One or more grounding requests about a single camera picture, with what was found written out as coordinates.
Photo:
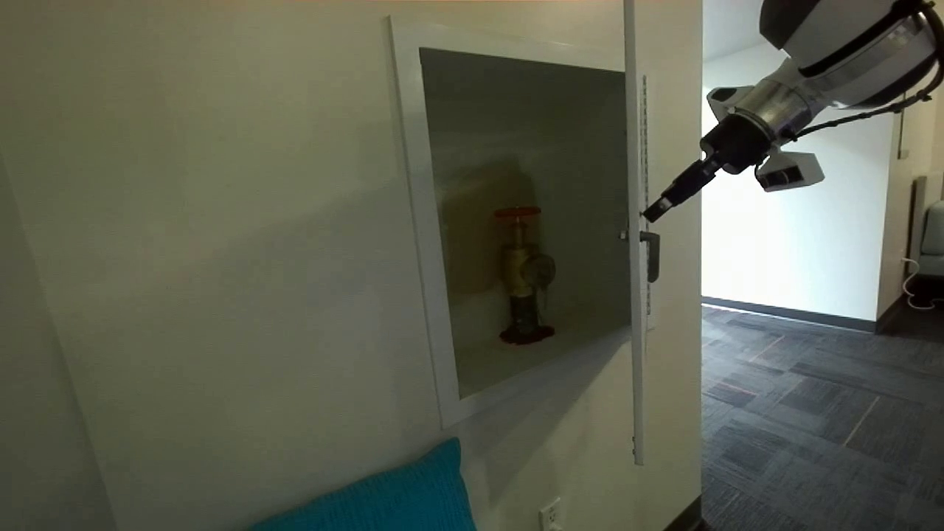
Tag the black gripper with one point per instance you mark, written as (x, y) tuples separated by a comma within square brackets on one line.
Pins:
[(735, 145)]

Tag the white valve cabinet door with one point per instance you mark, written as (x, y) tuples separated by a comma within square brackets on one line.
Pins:
[(636, 148)]

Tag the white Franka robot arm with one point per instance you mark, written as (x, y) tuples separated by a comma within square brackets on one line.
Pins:
[(844, 49)]

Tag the nutcracker figurine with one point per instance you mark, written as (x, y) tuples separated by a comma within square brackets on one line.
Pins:
[(518, 271)]

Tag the teal pillow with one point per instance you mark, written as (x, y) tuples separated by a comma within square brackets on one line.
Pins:
[(394, 498)]

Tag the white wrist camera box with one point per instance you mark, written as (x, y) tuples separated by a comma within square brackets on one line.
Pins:
[(788, 170)]

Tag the white recessed wall cabinet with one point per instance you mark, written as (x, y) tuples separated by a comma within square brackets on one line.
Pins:
[(533, 129)]

